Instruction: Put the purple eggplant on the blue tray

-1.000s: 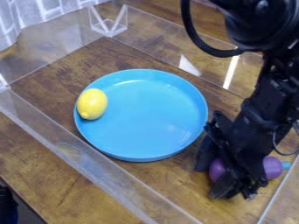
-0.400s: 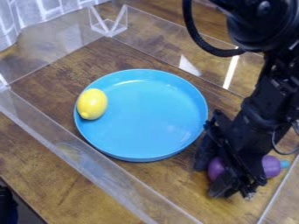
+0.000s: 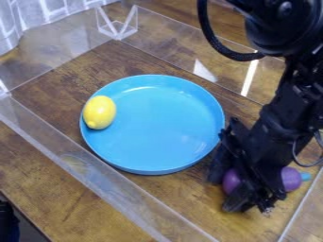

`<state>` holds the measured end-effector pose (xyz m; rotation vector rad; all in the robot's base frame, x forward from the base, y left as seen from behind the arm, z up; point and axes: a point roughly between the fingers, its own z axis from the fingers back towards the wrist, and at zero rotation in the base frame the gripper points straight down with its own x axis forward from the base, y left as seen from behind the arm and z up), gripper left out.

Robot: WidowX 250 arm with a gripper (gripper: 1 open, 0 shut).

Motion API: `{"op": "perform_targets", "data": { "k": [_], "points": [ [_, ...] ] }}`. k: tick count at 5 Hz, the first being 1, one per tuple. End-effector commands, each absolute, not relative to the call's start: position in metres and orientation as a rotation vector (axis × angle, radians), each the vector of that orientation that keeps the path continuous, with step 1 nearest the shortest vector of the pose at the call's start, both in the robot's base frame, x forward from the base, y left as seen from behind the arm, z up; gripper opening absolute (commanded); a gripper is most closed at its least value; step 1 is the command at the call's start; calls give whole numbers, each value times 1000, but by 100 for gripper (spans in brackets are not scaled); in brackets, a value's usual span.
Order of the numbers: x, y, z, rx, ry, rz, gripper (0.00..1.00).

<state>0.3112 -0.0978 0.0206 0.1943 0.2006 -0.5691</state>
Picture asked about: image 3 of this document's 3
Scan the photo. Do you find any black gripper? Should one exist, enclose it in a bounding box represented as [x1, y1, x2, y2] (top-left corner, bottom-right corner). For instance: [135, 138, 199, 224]
[207, 118, 291, 214]

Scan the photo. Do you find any purple toy eggplant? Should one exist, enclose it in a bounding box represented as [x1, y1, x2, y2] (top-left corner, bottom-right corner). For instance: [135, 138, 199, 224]
[222, 166, 311, 195]

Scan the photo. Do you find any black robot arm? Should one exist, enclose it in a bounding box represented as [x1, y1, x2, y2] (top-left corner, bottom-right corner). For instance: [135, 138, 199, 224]
[198, 0, 323, 213]

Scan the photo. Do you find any blue round tray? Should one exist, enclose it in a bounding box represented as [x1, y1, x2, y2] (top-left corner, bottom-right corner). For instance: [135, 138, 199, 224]
[80, 75, 224, 175]

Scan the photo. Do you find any yellow toy lemon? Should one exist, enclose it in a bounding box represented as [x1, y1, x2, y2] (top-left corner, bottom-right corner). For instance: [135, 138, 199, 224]
[81, 95, 116, 130]

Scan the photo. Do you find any white patterned curtain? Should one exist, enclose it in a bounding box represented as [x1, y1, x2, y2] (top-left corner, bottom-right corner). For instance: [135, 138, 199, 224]
[0, 0, 120, 56]

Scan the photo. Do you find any thin black wire loop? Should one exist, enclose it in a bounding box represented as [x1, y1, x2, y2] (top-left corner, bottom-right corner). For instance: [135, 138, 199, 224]
[291, 129, 323, 168]

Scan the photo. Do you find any clear acrylic enclosure wall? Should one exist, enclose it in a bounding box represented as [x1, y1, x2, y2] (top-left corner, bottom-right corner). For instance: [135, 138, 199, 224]
[0, 0, 323, 242]

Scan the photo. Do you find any black braided cable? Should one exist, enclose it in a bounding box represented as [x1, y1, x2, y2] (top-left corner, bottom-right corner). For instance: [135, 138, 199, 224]
[196, 0, 267, 62]

